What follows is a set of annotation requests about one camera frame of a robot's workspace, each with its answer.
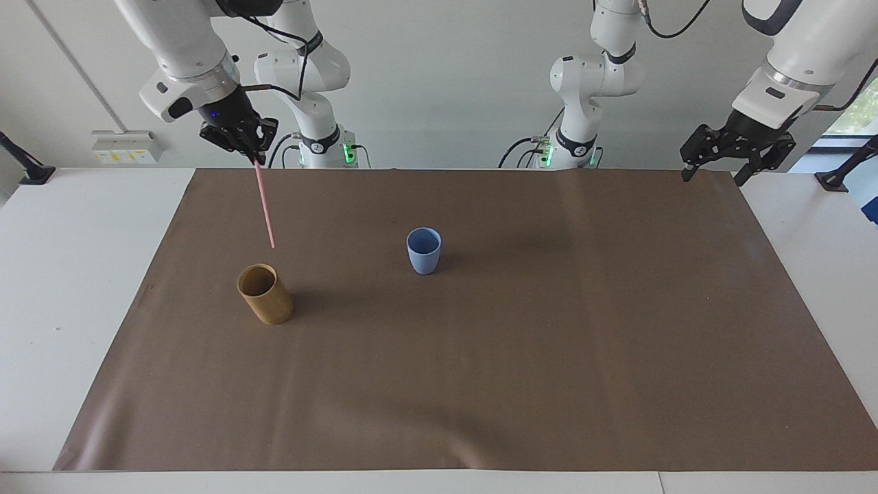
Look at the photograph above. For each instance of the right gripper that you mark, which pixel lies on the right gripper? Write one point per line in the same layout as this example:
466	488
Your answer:
230	110

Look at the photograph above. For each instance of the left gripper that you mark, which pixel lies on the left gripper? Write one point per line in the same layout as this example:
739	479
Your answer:
748	134

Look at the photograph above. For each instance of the pink chopstick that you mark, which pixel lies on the pink chopstick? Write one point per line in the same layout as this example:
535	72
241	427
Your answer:
264	204

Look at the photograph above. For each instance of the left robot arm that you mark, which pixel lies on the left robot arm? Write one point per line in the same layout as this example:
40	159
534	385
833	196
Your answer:
590	75

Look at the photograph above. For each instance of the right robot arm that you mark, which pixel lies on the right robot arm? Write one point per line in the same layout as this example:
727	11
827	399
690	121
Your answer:
185	41

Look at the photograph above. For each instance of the brown bamboo cup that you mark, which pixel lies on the brown bamboo cup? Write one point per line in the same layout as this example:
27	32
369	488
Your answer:
267	298

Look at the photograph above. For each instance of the blue cup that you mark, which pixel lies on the blue cup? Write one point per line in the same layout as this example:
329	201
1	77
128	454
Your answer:
424	254

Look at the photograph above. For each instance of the black stand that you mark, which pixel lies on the black stand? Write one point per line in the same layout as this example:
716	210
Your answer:
31	171
840	175

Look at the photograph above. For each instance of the white wall socket box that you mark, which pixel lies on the white wall socket box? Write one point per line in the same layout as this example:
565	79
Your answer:
127	147

